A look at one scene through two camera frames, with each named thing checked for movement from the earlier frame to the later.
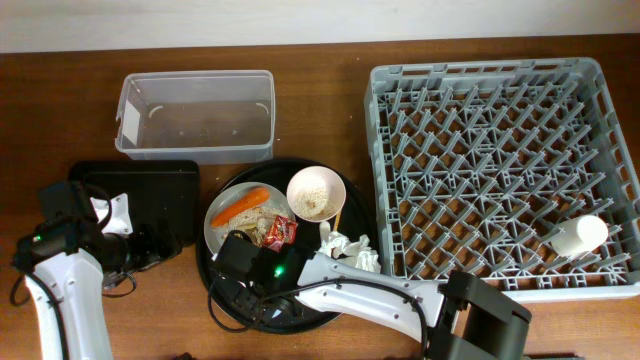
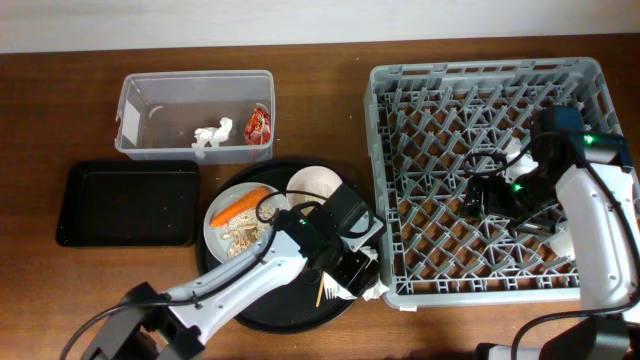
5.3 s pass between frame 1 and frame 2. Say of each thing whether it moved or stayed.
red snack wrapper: moved
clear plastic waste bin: stayed
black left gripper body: moved
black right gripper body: moved
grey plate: stayed
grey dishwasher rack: stayed
